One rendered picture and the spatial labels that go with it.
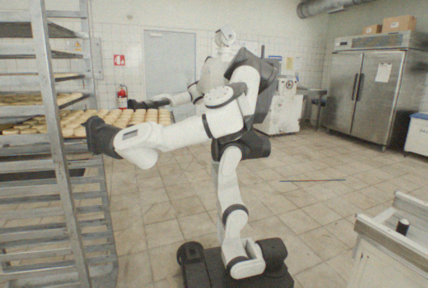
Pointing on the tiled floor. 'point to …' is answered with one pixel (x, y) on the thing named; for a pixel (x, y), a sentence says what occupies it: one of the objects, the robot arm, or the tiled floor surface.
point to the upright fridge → (368, 109)
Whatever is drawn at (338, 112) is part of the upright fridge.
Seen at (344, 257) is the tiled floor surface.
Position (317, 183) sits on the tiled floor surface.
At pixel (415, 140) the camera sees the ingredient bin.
